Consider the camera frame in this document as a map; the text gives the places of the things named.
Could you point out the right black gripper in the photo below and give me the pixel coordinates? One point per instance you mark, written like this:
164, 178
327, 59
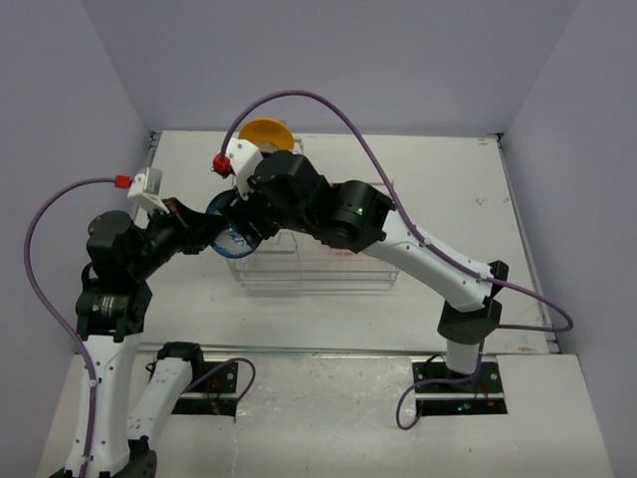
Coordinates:
239, 211

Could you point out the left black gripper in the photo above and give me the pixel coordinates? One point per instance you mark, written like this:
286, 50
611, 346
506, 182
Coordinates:
195, 228

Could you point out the blue white patterned bowl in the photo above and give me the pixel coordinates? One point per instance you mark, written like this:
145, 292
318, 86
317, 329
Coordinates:
229, 243

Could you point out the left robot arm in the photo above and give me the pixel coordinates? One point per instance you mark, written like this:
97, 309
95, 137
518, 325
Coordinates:
112, 440

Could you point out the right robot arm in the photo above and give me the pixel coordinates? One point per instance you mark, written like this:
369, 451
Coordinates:
468, 287

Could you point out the yellow bowl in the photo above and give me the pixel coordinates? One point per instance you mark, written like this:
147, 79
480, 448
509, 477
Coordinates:
268, 134

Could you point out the white wire dish rack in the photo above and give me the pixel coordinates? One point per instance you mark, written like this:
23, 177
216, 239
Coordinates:
318, 269

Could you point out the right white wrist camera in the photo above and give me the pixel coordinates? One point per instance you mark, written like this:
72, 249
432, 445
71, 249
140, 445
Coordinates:
240, 160

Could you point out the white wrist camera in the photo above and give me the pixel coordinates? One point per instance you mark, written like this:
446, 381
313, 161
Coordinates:
144, 191
240, 160

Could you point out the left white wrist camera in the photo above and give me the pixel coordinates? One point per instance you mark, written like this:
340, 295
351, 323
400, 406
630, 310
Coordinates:
144, 191

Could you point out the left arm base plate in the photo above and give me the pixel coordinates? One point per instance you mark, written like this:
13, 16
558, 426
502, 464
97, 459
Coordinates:
216, 396

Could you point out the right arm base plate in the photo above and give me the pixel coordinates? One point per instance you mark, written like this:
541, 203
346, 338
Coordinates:
483, 396

